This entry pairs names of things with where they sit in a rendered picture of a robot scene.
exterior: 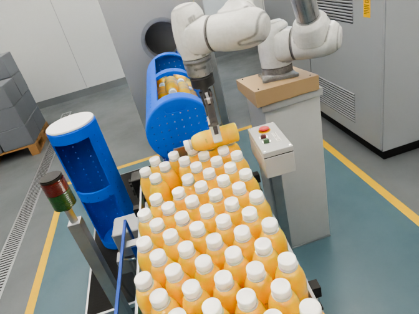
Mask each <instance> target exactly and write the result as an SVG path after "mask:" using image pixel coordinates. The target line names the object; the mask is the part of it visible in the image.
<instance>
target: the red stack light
mask: <svg viewBox="0 0 419 314"><path fill-rule="evenodd" d="M40 186H41V185H40ZM41 188H42V190H43V192H44V194H45V195H46V197H48V198H53V197H57V196H60V195H62V194H64V193H65V192H66V191H67V190H68V188H69V185H68V183H67V181H66V179H65V177H64V175H62V177H61V178H60V180H58V181H57V182H55V183H54V184H51V185H48V186H41Z"/></svg>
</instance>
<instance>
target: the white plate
mask: <svg viewBox="0 0 419 314"><path fill-rule="evenodd" d="M93 118H94V114H93V113H90V112H80V113H75V114H73V115H69V116H67V117H64V118H61V119H60V120H57V121H55V122H54V123H53V124H51V125H50V126H49V127H48V128H47V129H46V133H47V134H48V135H50V136H57V135H63V134H66V133H70V132H72V131H75V130H78V129H79V128H82V127H83V126H85V125H87V124H88V123H90V122H91V121H92V119H93Z"/></svg>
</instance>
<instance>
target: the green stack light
mask: <svg viewBox="0 0 419 314"><path fill-rule="evenodd" d="M48 200H49V202H50V204H51V206H52V207H53V209H54V210H55V212H63V211H66V210H68V209H70V208H71V207H72V206H74V204H75V203H76V198H75V196H74V194H73V192H72V190H71V188H70V187H69V188H68V190H67V191H66V192H65V193H64V194H62V195H60V196H57V197H53V198H48Z"/></svg>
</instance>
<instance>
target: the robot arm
mask: <svg viewBox="0 0 419 314"><path fill-rule="evenodd" d="M253 3H254V0H228V1H227V2H226V3H225V5H224V6H223V7H222V8H221V9H220V10H219V11H218V13H217V14H213V15H204V14H203V10H202V9H201V8H200V7H199V5H197V3H195V2H186V3H183V4H180V5H178V6H176V7H175V8H174V9H173V10H172V12H171V26H172V31H173V37H174V40H175V44H176V48H177V49H178V52H179V53H180V55H181V58H182V60H183V64H184V67H185V70H186V72H187V75H188V77H190V81H191V86H192V88H193V89H195V90H199V89H200V91H199V94H200V97H201V100H202V102H203V105H204V107H205V112H206V116H207V117H206V118H207V121H208V126H209V128H210V129H211V134H212V137H213V141H214V143H219V142H222V141H223V140H222V137H221V132H220V129H219V123H218V120H217V117H216V112H215V109H214V105H213V104H214V101H213V97H212V96H213V94H212V91H211V89H210V88H209V87H210V86H212V85H213V84H214V77H213V73H212V71H213V70H214V67H213V62H212V59H211V54H210V53H211V52H217V51H222V52H231V51H237V50H244V49H249V48H252V47H255V46H258V52H259V60H260V63H261V68H262V73H259V74H258V77H260V78H261V79H262V83H269V82H274V81H277V80H282V79H288V78H292V77H298V76H299V72H296V71H295V70H294V69H293V66H292V61H293V60H303V59H315V58H319V57H325V56H327V55H330V54H332V53H334V52H336V51H337V50H338V49H339V48H340V47H341V45H342V27H341V26H340V24H339V23H338V22H336V21H331V20H330V19H329V18H328V16H327V14H326V13H325V12H324V11H322V10H320V9H319V8H318V4H317V0H291V4H292V8H293V11H294V14H295V17H296V19H295V21H294V23H293V25H292V26H288V23H287V22H286V21H285V20H283V19H280V18H277V19H273V20H270V17H269V16H268V14H267V12H266V11H264V10H262V9H261V8H258V7H256V6H255V5H254V4H253ZM208 88H209V89H208Z"/></svg>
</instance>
